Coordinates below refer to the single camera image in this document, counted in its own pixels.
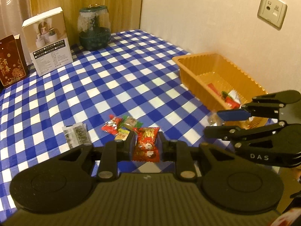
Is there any yellow green candy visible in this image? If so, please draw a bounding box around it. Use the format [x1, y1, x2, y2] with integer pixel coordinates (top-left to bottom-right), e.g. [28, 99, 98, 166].
[114, 129, 130, 141]

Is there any red candy with figure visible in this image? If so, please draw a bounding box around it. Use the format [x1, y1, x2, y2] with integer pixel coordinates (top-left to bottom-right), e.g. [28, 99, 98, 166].
[132, 127, 160, 163]

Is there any small red candy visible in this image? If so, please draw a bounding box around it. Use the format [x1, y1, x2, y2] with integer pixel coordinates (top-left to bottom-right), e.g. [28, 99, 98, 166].
[101, 114, 123, 135]

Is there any grey seaweed snack packet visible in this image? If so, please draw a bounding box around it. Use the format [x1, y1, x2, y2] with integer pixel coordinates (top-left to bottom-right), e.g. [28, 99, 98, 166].
[62, 122, 92, 149]

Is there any white green snack bar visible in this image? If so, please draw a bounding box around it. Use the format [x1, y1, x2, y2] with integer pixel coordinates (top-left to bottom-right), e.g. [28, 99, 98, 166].
[221, 90, 241, 104]

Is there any large red snack packet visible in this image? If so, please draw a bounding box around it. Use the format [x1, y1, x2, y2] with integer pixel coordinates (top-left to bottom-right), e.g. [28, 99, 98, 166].
[207, 83, 221, 97]

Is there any dark red candy packet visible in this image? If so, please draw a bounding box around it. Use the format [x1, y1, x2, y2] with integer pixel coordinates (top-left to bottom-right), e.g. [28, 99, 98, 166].
[224, 96, 241, 109]

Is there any blue white checkered tablecloth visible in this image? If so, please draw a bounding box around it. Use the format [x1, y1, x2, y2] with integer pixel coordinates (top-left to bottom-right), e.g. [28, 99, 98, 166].
[0, 29, 278, 221]

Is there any orange plastic tray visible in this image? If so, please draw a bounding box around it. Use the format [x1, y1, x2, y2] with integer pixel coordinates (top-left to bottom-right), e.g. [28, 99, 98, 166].
[171, 52, 269, 130]

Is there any green glass jar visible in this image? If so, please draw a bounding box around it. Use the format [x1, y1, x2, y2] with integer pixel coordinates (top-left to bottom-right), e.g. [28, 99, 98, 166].
[78, 4, 111, 51]

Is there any red decorated tea box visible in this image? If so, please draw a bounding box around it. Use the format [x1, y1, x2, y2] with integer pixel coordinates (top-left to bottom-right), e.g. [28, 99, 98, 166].
[0, 34, 29, 88]

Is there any white product box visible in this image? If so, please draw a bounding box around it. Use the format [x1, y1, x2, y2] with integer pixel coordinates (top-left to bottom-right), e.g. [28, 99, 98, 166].
[22, 7, 73, 76]

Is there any pink curtain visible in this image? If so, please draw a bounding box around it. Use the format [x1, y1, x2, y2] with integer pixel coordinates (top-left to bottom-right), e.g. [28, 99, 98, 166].
[0, 0, 32, 64]

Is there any network wall outlet plate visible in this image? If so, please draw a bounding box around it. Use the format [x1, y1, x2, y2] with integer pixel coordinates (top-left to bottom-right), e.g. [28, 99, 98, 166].
[257, 0, 288, 30]

